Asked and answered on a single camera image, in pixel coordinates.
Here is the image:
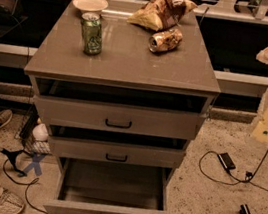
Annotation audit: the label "black grabber tool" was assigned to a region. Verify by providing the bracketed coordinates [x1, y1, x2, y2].
[0, 147, 25, 176]

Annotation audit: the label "crushed can lying down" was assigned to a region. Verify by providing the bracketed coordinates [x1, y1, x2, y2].
[148, 28, 183, 53]

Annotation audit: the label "black cable left floor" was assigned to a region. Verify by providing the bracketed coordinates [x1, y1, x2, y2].
[0, 158, 64, 214]

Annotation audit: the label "drawer with black handle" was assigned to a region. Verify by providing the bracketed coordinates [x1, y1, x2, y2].
[35, 81, 207, 140]
[48, 125, 186, 168]

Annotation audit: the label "black power adapter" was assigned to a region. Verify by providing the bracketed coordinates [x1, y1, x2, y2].
[217, 153, 236, 171]

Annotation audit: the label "black cable on floor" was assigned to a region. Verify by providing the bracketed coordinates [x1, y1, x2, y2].
[195, 129, 268, 196]

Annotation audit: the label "grey drawer cabinet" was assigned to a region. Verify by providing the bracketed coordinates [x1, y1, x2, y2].
[10, 0, 233, 189]

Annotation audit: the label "crumpled chip bag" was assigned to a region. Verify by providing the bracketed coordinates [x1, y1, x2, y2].
[127, 0, 198, 32]

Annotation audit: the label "middle drawer with black handle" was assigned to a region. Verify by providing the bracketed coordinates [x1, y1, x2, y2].
[48, 125, 186, 168]

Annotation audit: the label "blue tape cross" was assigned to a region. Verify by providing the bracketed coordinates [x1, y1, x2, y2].
[24, 153, 45, 177]

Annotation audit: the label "white bowl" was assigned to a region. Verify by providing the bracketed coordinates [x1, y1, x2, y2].
[72, 0, 109, 13]

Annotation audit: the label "green soda can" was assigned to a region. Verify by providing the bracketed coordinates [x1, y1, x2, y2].
[81, 12, 102, 55]

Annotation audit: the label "top drawer with black handle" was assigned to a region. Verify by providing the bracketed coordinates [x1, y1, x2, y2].
[35, 81, 207, 140]

